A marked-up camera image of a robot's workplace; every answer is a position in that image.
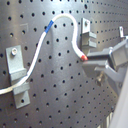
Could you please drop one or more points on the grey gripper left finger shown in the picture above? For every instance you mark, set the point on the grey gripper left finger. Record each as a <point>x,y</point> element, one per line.
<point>100,70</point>

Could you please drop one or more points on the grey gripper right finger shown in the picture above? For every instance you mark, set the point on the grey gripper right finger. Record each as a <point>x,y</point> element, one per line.
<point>105,54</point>

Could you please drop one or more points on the black perforated pegboard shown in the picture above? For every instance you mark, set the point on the black perforated pegboard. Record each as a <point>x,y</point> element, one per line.
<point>61,95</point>

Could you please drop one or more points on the grey right cable clip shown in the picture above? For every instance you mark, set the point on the grey right cable clip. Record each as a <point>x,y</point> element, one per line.
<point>121,33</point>

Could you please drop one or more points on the grey cable clip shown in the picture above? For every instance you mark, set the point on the grey cable clip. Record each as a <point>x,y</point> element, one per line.
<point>121,33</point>
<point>17,71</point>
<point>87,36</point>

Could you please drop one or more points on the grey middle cable clip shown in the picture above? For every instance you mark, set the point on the grey middle cable clip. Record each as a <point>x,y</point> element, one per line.
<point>87,36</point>

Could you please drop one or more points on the grey left cable clip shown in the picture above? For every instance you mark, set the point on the grey left cable clip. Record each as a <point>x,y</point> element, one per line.
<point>17,71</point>

